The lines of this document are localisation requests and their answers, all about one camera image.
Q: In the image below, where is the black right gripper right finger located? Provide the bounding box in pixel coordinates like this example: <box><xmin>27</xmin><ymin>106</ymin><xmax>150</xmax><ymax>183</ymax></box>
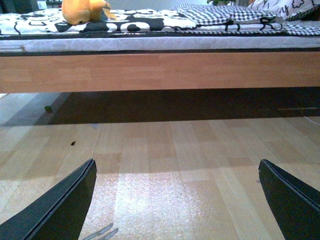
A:
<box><xmin>258</xmin><ymin>159</ymin><xmax>320</xmax><ymax>240</ymax></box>

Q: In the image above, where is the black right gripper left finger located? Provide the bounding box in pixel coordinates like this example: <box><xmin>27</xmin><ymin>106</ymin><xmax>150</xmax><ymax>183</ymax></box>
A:
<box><xmin>0</xmin><ymin>159</ymin><xmax>97</xmax><ymax>240</ymax></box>

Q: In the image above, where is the orange plush dinosaur toy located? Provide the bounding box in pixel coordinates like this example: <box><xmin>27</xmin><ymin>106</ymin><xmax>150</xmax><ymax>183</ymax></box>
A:
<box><xmin>61</xmin><ymin>0</ymin><xmax>118</xmax><ymax>26</ymax></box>

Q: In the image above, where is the small green floor object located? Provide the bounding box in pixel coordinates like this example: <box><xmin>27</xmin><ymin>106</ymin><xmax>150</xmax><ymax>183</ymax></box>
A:
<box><xmin>44</xmin><ymin>106</ymin><xmax>52</xmax><ymax>112</ymax></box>

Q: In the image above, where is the white patterned pillow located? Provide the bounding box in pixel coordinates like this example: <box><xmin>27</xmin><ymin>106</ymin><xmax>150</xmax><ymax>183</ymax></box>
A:
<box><xmin>248</xmin><ymin>0</ymin><xmax>320</xmax><ymax>21</ymax></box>

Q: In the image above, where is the black and white patterned bedspread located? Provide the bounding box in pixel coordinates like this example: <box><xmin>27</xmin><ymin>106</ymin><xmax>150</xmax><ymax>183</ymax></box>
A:
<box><xmin>0</xmin><ymin>8</ymin><xmax>288</xmax><ymax>36</ymax></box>

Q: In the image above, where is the black white checkered blanket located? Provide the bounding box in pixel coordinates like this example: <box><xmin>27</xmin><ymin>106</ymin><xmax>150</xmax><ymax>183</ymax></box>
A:
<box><xmin>172</xmin><ymin>4</ymin><xmax>320</xmax><ymax>37</ymax></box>

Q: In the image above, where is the wooden bed frame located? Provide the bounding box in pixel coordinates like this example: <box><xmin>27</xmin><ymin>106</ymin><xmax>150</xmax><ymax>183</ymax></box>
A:
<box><xmin>0</xmin><ymin>51</ymin><xmax>320</xmax><ymax>93</ymax></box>

